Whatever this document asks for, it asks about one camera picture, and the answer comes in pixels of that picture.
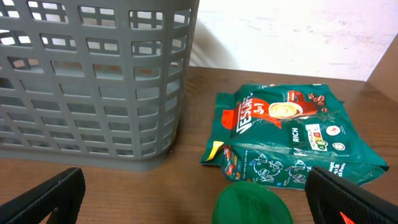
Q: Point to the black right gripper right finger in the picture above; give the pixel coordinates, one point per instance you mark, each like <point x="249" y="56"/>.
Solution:
<point x="333" y="199"/>

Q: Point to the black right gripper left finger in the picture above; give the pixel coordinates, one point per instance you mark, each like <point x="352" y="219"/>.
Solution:
<point x="58" y="199"/>

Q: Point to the green lid jar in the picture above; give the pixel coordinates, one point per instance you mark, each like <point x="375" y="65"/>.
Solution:
<point x="250" y="203"/>

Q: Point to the green Nescafe coffee bag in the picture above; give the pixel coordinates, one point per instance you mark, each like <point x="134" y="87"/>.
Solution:
<point x="275" y="135"/>

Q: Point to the grey plastic basket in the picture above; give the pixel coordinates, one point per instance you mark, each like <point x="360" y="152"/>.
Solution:
<point x="93" y="83"/>

